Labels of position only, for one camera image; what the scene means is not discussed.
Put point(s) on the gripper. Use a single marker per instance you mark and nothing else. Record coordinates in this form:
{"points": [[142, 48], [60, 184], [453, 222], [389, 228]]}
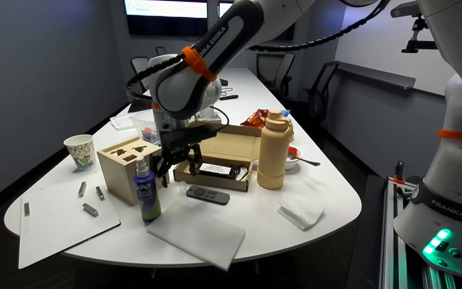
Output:
{"points": [[178, 152]]}

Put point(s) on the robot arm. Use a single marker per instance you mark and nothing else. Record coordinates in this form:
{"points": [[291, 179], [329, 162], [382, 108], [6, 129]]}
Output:
{"points": [[451, 168]]}

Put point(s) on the blue spray bottle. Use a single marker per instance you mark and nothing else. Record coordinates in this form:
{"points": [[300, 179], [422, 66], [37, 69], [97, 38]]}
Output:
{"points": [[147, 196]]}

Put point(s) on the tan water bottle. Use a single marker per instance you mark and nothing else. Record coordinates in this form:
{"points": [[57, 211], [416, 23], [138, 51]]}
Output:
{"points": [[273, 156]]}

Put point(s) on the black power adapter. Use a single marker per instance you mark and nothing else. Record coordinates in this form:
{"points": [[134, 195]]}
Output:
{"points": [[217, 169]]}

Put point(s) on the black remote control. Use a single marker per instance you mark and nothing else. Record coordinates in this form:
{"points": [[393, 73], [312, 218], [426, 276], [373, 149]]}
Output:
{"points": [[207, 195]]}

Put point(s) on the clear plastic container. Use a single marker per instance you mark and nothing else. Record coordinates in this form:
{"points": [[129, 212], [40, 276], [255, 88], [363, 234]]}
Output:
{"points": [[144, 126]]}

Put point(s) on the open cardboard box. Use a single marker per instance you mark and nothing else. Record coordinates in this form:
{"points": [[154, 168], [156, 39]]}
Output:
{"points": [[231, 146]]}

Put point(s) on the wooden shape sorter box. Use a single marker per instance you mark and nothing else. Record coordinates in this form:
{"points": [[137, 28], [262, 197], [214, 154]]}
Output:
{"points": [[118, 176]]}

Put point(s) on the clear plastic tray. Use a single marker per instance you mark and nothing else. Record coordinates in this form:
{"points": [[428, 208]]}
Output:
{"points": [[122, 122]]}

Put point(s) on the white foam pad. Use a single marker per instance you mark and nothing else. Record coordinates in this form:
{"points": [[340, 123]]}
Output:
{"points": [[199, 235]]}

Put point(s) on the black marker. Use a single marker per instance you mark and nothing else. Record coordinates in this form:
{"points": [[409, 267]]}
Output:
{"points": [[229, 97]]}

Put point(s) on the small metal bar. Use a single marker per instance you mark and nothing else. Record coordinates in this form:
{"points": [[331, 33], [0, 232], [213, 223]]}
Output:
{"points": [[100, 193], [90, 209], [27, 209], [82, 189]]}

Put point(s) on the red snack bag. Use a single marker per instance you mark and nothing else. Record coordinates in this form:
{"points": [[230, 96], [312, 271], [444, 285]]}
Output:
{"points": [[257, 118]]}

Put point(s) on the patterned paper cup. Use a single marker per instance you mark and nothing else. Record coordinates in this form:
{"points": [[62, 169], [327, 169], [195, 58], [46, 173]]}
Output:
{"points": [[80, 152]]}

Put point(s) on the office chair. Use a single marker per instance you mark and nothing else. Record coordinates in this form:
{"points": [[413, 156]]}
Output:
{"points": [[161, 50], [321, 88], [138, 70], [275, 70]]}

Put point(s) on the white bowl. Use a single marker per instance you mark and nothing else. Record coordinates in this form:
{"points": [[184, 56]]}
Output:
{"points": [[294, 158]]}

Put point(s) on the black spoon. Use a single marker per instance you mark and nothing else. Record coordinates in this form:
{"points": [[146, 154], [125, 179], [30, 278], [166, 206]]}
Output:
{"points": [[309, 161]]}

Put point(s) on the white napkin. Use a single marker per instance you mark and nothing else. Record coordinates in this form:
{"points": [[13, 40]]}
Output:
{"points": [[301, 210]]}

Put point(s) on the white board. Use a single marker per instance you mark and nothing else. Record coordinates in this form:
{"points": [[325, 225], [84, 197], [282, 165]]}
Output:
{"points": [[58, 228]]}

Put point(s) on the black and orange clamp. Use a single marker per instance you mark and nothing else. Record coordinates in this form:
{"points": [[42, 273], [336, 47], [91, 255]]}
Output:
{"points": [[399, 172]]}

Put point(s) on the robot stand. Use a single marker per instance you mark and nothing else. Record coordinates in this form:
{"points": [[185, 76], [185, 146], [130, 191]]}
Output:
{"points": [[391, 241]]}

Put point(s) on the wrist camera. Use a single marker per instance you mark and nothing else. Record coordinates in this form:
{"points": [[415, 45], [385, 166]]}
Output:
{"points": [[199, 134]]}

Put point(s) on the wall whiteboard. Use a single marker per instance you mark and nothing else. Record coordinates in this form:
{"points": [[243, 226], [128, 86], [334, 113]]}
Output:
{"points": [[379, 48]]}

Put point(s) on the camera on mount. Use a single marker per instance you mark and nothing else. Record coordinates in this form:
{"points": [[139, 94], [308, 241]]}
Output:
{"points": [[415, 28]]}

